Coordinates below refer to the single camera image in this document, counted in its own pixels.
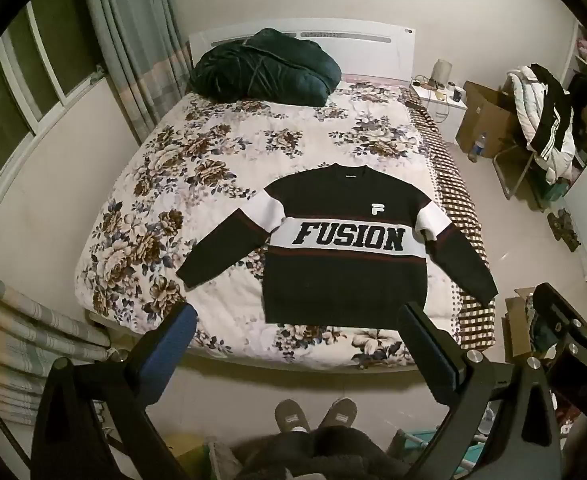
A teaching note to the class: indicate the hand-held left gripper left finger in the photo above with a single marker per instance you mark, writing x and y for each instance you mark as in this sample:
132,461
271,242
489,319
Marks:
173,340

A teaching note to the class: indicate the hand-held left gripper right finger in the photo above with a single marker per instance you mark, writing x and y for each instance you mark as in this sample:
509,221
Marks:
436,360

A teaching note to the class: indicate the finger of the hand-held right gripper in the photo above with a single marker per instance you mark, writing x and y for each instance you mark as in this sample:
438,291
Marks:
556,312

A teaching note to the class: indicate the black white knit sweater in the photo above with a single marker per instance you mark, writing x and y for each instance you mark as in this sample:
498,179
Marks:
333,285

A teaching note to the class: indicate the chair with piled clothes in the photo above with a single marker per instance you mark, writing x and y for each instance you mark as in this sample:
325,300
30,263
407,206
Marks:
523,105

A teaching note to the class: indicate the small cardboard box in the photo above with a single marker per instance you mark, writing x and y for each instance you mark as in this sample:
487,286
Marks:
518,325

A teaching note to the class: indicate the pair of dark floor slippers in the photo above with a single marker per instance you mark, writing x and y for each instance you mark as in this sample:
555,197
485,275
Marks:
563,227

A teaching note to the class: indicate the teal plastic basket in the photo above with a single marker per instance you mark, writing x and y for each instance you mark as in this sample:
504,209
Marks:
423,440

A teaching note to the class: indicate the person's right slipper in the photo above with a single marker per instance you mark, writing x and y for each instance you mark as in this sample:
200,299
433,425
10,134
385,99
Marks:
338,414

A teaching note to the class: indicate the person's slipper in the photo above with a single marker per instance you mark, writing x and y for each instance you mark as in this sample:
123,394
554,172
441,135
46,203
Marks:
291,416
338,414

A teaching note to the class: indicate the yellow bag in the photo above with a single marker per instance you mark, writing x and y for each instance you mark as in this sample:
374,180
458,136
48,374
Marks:
186,452

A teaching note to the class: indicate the brown checkered bed sheet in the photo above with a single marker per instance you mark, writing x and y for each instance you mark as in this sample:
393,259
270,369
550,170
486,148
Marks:
461,210

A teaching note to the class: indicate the person's left slipper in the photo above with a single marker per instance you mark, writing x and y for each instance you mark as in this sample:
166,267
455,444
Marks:
291,416

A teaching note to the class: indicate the person's dark fleece clothing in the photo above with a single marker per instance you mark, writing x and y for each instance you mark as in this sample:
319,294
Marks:
323,455

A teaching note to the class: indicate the folding chair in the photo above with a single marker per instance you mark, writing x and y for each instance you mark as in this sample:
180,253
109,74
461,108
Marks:
516,170

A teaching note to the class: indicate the striped curtain bundle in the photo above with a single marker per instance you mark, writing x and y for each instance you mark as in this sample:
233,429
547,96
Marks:
18,330

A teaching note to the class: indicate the plastic water bottle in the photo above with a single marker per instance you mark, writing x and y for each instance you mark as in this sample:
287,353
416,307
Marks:
477,149

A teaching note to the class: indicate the black striped jacket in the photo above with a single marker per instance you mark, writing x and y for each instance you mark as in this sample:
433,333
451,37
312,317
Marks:
553,105

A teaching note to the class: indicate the large cardboard box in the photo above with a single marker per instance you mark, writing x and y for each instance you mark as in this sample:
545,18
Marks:
488,115

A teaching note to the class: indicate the floral blanket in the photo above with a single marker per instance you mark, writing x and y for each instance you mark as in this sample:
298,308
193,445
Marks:
273,130

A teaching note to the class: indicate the white nightstand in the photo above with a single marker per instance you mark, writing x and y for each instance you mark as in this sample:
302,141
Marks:
446,107

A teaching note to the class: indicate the dark cup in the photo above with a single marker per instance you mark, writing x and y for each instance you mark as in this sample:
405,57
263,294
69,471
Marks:
457,94

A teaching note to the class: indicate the dark green duvet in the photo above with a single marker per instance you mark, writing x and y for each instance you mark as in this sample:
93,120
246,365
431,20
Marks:
268,67

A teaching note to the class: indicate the grey-green striped curtain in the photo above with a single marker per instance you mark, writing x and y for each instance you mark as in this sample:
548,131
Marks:
133,50

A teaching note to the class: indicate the white framed window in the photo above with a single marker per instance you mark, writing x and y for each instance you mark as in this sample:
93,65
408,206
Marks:
28,75

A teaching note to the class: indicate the white door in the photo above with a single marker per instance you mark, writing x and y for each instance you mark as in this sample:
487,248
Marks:
373,55

